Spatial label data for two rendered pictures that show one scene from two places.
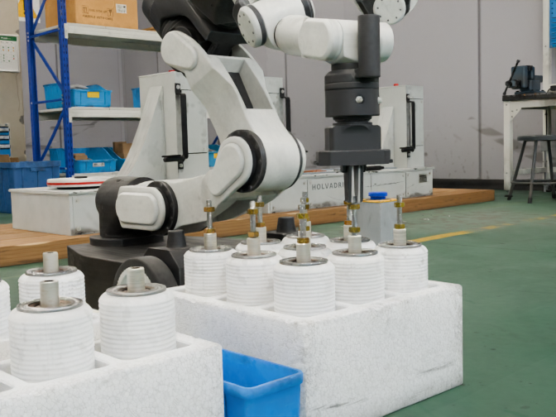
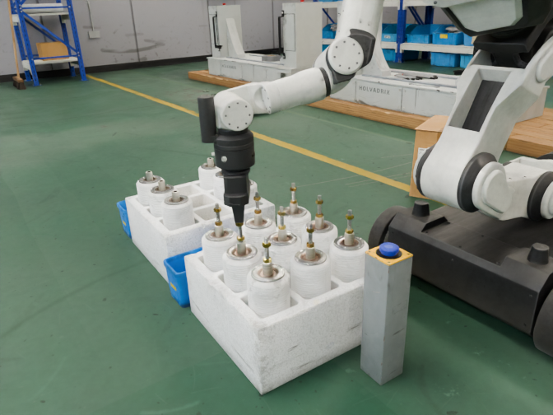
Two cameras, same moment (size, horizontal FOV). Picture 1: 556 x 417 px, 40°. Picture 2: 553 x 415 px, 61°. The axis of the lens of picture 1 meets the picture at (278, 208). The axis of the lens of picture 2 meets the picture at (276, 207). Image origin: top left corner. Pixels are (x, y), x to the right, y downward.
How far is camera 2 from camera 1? 190 cm
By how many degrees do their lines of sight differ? 97
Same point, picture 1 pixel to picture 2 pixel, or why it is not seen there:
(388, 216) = (372, 269)
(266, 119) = (459, 140)
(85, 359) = (154, 211)
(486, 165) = not seen: outside the picture
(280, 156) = (434, 179)
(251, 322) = not seen: hidden behind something
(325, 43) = not seen: hidden behind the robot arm
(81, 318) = (151, 197)
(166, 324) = (165, 216)
